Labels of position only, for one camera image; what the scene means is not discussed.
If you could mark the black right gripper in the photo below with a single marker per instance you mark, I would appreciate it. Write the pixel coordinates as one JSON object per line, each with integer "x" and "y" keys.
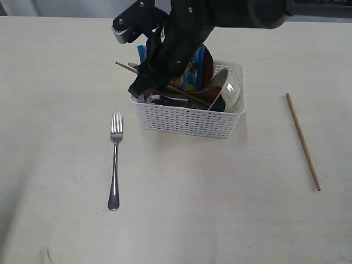
{"x": 184, "y": 31}

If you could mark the silver metal fork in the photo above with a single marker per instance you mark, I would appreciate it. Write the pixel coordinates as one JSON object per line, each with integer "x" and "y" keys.
{"x": 116, "y": 136}

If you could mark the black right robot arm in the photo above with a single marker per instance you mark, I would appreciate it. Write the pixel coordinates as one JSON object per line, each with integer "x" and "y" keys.
{"x": 266, "y": 14}

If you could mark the silver metal cup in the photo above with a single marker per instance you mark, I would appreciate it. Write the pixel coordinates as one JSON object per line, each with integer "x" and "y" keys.
{"x": 164, "y": 100}

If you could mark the blue chips snack bag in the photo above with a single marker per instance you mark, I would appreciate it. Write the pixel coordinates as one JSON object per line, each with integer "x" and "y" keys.
{"x": 191, "y": 78}

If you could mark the brown round plate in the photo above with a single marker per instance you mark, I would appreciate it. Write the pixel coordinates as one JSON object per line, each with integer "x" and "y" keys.
{"x": 207, "y": 67}

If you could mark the brown wooden spoon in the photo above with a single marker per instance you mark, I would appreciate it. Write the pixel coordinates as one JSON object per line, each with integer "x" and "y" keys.
{"x": 208, "y": 94}

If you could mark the white perforated plastic basket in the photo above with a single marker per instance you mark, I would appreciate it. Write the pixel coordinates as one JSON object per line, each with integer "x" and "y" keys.
{"x": 195, "y": 121}

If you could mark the speckled white bowl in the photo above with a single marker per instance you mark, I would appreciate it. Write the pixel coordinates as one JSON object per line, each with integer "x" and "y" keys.
{"x": 228, "y": 98}

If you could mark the grey backdrop curtain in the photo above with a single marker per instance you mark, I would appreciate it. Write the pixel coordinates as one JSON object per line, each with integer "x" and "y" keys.
{"x": 66, "y": 8}

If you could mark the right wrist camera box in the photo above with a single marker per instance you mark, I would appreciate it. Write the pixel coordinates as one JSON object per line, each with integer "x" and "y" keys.
{"x": 141, "y": 18}

